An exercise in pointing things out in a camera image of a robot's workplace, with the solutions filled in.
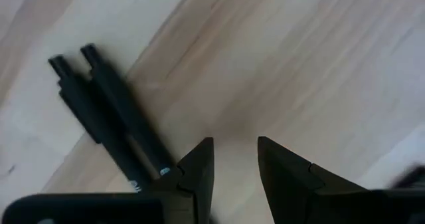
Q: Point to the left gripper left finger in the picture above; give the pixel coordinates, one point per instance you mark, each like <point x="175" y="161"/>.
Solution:
<point x="199" y="184"/>

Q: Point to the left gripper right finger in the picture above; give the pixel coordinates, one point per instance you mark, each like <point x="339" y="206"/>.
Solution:
<point x="292" y="190"/>

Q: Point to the black pen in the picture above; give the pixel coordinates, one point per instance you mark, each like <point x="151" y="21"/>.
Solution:
<point x="86" y="111"/>
<point x="123" y="104"/>

